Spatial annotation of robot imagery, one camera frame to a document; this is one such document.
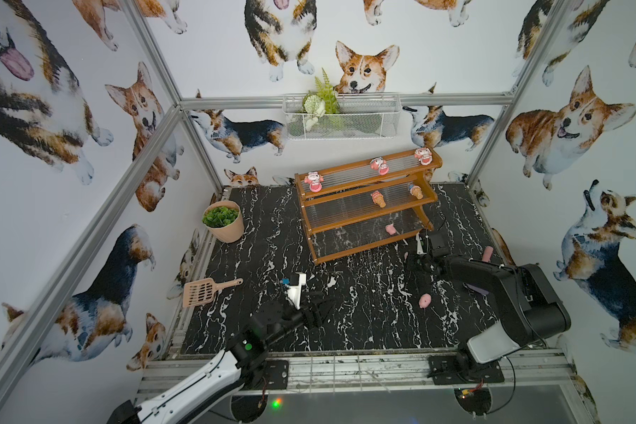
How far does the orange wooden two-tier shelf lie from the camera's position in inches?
33.6

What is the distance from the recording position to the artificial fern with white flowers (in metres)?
0.81

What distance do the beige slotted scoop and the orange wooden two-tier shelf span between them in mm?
314

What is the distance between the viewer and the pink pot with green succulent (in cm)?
94

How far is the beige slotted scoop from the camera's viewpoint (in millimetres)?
896

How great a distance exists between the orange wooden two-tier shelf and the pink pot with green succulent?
262 millimetres
